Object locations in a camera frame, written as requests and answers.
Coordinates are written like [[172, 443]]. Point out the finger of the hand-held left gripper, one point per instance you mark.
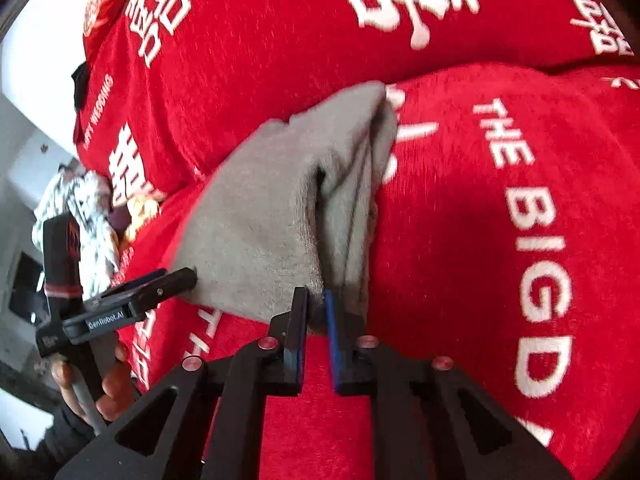
[[142, 277], [172, 282]]

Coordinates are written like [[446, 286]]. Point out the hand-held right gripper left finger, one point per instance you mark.
[[299, 365]]

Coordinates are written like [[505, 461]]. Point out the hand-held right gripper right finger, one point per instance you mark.
[[333, 340]]

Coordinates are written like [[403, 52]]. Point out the grey sock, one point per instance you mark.
[[250, 210]]

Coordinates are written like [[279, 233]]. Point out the person's left forearm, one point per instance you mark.
[[55, 435]]

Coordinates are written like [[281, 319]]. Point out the person's left hand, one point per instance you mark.
[[117, 385]]

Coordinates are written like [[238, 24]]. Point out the light blue floral quilt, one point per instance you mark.
[[95, 220]]

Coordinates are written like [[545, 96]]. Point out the peach orange cloth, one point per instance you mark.
[[142, 217]]

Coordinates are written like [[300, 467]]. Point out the dark purple cloth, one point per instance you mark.
[[119, 220]]

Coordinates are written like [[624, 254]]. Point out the red printed blanket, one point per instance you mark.
[[450, 260]]

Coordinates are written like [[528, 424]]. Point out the white mattress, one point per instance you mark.
[[45, 45]]

